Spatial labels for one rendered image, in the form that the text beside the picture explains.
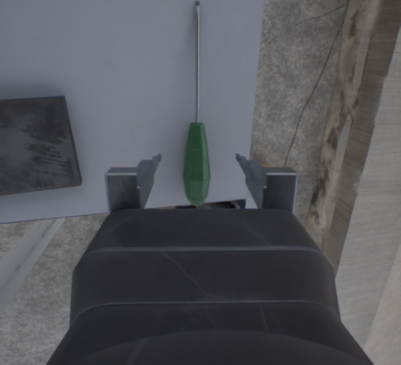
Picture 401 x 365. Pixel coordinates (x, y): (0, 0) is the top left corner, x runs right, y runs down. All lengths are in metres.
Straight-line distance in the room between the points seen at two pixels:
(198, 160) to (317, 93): 1.65
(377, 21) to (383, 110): 0.45
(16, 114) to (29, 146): 0.03
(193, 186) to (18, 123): 0.15
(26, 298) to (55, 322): 0.27
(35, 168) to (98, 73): 0.10
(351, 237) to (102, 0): 1.89
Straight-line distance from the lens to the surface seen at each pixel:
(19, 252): 0.99
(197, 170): 0.26
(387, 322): 2.87
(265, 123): 1.74
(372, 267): 2.31
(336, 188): 1.95
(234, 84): 0.28
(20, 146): 0.27
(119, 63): 0.26
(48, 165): 0.27
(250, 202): 0.33
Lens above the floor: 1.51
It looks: 64 degrees down
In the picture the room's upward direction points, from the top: 146 degrees clockwise
